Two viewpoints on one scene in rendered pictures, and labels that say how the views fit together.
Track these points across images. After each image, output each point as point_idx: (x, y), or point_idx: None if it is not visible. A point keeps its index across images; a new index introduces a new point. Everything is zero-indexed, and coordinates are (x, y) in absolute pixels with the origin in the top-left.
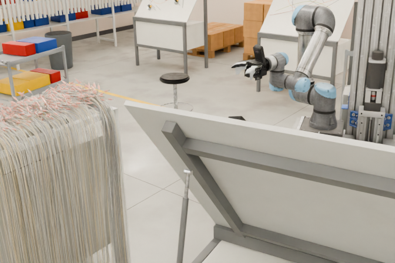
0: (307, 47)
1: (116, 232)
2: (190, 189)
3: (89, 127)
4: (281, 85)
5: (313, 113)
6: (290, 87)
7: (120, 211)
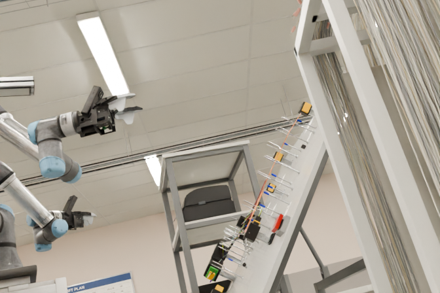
0: (27, 132)
1: (410, 278)
2: (307, 194)
3: (364, 48)
4: (69, 164)
5: (4, 250)
6: (74, 169)
7: (377, 241)
